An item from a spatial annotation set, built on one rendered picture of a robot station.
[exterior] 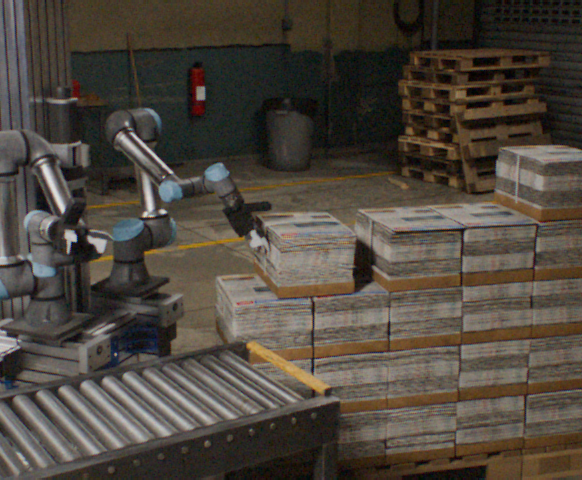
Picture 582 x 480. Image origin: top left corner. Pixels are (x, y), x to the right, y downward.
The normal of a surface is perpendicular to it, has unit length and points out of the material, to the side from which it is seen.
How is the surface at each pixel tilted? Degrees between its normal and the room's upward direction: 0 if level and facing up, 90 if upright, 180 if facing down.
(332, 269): 90
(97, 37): 90
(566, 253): 90
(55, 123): 90
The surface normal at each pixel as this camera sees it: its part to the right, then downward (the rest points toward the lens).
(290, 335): 0.25, 0.24
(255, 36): 0.53, 0.21
